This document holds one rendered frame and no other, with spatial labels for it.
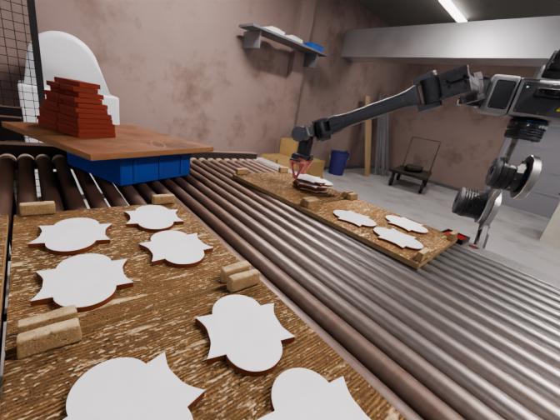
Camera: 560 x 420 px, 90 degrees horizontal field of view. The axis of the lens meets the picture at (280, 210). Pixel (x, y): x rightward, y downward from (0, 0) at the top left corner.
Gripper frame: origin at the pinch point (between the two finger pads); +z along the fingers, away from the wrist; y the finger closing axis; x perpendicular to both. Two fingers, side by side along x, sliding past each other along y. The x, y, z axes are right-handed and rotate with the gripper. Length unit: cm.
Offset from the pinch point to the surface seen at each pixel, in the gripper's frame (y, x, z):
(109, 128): 39, -61, -7
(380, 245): 38, 37, 5
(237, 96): -320, -214, -27
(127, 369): 98, 11, 4
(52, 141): 59, -60, -4
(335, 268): 55, 28, 7
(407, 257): 40, 44, 5
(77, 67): -80, -244, -24
